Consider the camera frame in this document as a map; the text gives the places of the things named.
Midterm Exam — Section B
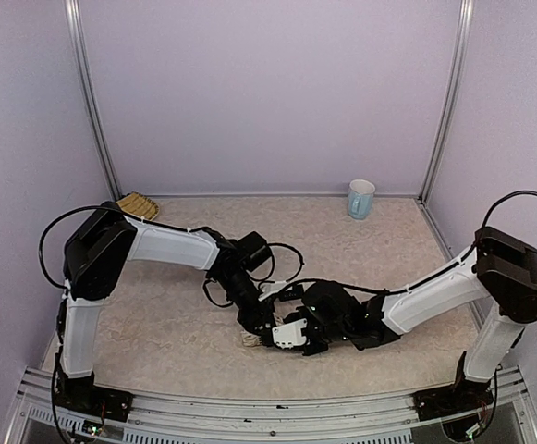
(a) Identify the beige folding umbrella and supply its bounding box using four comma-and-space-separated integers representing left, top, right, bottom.
240, 331, 271, 348

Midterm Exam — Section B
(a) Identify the left aluminium corner post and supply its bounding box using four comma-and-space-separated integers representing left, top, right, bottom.
64, 0, 123, 200

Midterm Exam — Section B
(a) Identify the light blue mug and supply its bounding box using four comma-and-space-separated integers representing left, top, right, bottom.
348, 179, 376, 220

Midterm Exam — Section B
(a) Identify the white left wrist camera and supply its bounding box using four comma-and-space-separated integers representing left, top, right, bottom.
258, 281, 304, 302

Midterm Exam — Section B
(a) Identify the aluminium front rail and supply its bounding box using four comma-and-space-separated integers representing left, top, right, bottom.
3, 368, 537, 443

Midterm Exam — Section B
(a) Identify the right aluminium corner post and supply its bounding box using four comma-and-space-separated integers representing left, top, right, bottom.
419, 0, 475, 206

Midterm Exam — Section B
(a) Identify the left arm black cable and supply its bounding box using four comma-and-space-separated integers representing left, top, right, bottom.
37, 205, 121, 290

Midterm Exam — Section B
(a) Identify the yellow woven basket tray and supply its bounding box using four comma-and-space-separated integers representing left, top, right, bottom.
116, 191, 160, 221

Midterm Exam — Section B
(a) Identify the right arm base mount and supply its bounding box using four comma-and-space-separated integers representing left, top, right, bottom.
412, 351, 494, 421

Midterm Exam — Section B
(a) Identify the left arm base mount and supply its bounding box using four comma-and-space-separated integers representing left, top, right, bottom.
55, 370, 133, 423

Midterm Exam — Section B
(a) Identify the aluminium corner post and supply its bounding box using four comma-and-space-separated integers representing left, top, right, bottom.
64, 0, 123, 200
419, 0, 475, 206

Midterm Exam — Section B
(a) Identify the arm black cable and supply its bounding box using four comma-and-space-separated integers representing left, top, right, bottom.
37, 205, 121, 290
276, 189, 537, 297

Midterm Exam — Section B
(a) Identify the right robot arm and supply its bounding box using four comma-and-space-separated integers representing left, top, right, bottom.
276, 227, 537, 384

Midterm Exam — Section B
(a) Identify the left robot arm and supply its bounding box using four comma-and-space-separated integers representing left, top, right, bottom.
57, 202, 306, 380

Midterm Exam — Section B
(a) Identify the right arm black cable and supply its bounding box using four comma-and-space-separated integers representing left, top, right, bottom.
276, 189, 537, 297

